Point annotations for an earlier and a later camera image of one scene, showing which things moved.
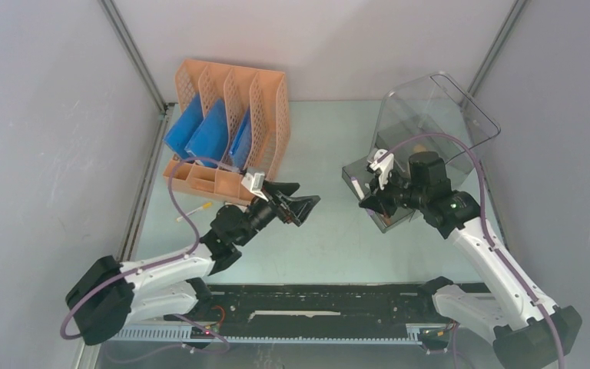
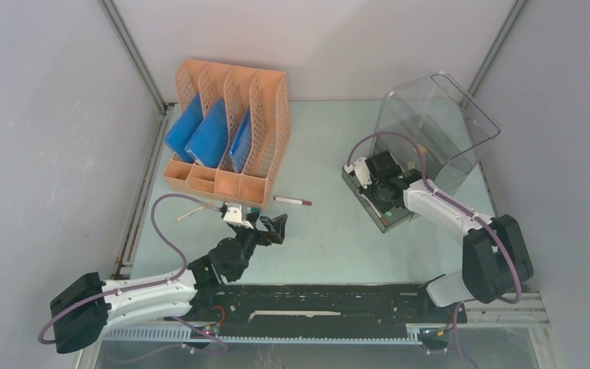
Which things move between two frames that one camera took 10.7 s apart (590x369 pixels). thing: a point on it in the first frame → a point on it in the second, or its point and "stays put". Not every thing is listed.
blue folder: (239, 152) stays put
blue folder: (210, 138) stays put
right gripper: (379, 204) stays put
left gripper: (296, 209) → (274, 226)
